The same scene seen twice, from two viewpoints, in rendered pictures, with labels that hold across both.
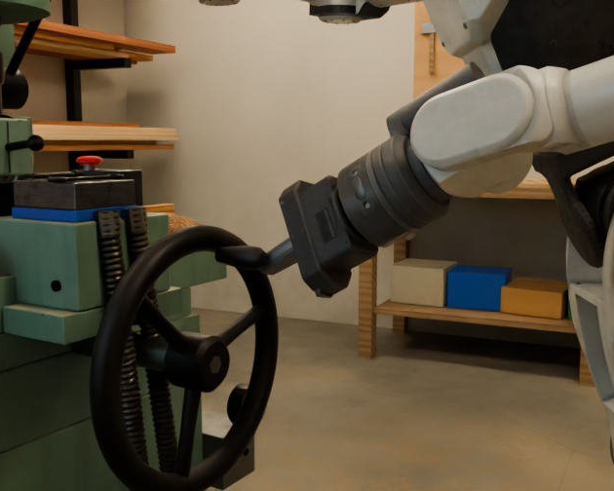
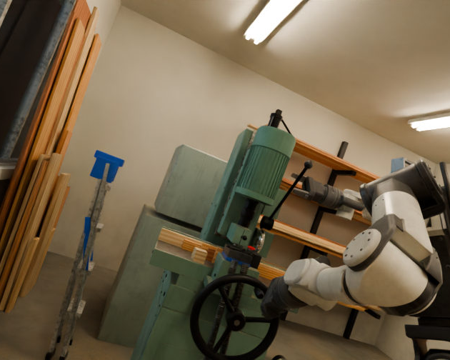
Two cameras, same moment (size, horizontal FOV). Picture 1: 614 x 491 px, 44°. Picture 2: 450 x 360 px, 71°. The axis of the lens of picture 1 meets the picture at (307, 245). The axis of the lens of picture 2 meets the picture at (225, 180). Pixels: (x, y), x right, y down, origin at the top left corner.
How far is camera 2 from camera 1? 0.58 m
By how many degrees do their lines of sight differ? 52
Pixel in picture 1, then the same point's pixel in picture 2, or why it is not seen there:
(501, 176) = (315, 301)
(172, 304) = (249, 301)
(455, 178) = (293, 291)
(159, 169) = not seen: hidden behind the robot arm
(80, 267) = (219, 272)
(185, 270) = not seen: hidden behind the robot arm
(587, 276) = not seen: outside the picture
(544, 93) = (311, 270)
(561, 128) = (311, 284)
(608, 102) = (323, 281)
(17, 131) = (246, 233)
